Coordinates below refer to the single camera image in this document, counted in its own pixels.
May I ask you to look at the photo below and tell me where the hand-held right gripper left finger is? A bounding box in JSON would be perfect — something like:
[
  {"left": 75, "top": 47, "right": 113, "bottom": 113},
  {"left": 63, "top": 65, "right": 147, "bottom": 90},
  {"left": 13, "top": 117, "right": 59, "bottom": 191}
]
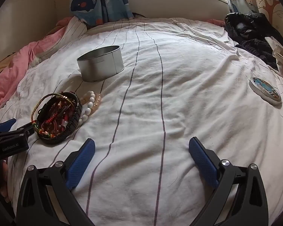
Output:
[{"left": 16, "top": 138, "right": 96, "bottom": 226}]

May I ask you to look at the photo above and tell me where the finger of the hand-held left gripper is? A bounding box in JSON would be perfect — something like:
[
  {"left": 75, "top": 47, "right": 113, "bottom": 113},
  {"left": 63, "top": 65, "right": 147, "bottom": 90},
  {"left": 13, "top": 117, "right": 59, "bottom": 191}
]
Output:
[
  {"left": 0, "top": 118, "right": 16, "bottom": 132},
  {"left": 16, "top": 122, "right": 35, "bottom": 137}
]

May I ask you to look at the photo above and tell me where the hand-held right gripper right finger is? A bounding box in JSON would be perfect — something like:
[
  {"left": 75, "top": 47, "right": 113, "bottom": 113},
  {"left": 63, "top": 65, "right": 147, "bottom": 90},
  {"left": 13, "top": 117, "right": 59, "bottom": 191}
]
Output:
[{"left": 189, "top": 137, "right": 269, "bottom": 226}]

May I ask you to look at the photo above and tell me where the pile of woven cord bracelets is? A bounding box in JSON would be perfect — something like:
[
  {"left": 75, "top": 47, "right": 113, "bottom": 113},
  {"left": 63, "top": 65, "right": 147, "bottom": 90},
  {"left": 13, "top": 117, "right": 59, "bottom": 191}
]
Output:
[{"left": 29, "top": 91, "right": 83, "bottom": 144}]

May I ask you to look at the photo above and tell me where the white bead bracelet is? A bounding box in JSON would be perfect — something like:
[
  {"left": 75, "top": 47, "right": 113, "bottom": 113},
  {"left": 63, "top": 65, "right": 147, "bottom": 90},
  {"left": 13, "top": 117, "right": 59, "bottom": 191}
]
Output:
[{"left": 78, "top": 90, "right": 96, "bottom": 128}]

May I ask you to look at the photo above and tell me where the peach bead bracelet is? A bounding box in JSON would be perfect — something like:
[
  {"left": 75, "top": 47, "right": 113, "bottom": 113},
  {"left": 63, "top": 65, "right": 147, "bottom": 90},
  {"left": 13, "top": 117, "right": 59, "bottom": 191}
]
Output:
[{"left": 81, "top": 92, "right": 102, "bottom": 117}]

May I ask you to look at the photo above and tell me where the round silver metal tin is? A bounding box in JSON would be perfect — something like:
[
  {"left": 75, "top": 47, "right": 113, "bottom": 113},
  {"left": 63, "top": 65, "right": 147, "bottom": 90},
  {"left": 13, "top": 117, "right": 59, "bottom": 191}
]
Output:
[{"left": 77, "top": 45, "right": 125, "bottom": 82}]

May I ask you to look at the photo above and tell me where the brown bed sheet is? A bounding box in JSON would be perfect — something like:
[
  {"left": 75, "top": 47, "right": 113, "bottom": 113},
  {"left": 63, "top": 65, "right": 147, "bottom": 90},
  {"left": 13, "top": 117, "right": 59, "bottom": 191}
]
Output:
[{"left": 0, "top": 54, "right": 16, "bottom": 83}]

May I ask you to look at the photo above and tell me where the pink blanket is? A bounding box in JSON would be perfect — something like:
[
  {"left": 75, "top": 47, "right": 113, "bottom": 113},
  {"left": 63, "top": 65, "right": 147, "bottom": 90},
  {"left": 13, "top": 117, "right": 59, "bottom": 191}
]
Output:
[{"left": 0, "top": 16, "right": 69, "bottom": 120}]

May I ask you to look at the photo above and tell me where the white striped duvet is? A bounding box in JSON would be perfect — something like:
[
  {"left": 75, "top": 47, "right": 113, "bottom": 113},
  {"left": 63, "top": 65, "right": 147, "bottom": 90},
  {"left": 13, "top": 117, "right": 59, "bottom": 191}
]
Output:
[{"left": 0, "top": 16, "right": 283, "bottom": 226}]

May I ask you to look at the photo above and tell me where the round printed tin lid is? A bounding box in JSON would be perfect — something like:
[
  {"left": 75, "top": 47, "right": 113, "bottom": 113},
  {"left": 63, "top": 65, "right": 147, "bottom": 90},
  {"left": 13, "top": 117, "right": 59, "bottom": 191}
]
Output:
[{"left": 248, "top": 77, "right": 283, "bottom": 106}]

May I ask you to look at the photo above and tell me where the dark purple knit garment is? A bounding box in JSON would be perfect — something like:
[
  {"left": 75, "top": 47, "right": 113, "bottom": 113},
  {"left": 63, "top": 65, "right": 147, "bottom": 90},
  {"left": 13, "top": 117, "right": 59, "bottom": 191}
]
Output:
[{"left": 236, "top": 39, "right": 279, "bottom": 69}]

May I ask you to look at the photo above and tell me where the beige cloth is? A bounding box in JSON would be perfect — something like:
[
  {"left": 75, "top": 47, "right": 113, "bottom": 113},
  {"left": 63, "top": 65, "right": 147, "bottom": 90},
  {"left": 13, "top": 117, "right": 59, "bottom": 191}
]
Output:
[{"left": 265, "top": 36, "right": 283, "bottom": 84}]

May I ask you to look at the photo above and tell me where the black puffer jacket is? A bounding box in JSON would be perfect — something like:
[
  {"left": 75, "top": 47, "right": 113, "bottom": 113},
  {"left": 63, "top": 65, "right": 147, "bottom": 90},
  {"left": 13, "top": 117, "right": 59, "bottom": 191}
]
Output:
[{"left": 224, "top": 12, "right": 283, "bottom": 70}]

